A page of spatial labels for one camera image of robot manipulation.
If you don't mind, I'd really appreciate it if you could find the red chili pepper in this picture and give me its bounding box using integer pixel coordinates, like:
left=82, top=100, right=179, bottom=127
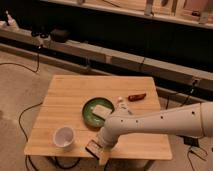
left=128, top=93, right=146, bottom=102

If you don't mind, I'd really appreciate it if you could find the green round plate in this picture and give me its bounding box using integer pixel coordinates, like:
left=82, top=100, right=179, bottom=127
left=82, top=97, right=114, bottom=128

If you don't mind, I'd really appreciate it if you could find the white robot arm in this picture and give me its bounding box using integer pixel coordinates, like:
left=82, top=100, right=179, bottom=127
left=97, top=102, right=213, bottom=165

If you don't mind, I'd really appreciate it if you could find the black floor cable left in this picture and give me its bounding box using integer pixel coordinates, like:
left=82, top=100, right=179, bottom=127
left=0, top=46, right=81, bottom=171

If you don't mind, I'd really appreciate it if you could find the wooden table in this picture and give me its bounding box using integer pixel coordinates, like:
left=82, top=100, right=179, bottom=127
left=23, top=74, right=173, bottom=171

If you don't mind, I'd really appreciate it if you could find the black power adapter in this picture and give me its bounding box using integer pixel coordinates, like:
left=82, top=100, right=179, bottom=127
left=183, top=137, right=199, bottom=147

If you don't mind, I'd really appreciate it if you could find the beige sponge block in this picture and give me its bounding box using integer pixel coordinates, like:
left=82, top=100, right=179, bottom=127
left=92, top=105, right=112, bottom=119

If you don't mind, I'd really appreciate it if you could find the white spray bottle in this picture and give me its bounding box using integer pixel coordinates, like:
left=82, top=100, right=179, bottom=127
left=5, top=11, right=19, bottom=31

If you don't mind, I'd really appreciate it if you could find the black device on ledge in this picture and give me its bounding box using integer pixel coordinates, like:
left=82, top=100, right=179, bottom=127
left=50, top=29, right=70, bottom=43

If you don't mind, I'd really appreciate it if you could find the small white bottle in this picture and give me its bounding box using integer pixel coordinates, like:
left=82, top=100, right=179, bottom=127
left=117, top=97, right=132, bottom=115

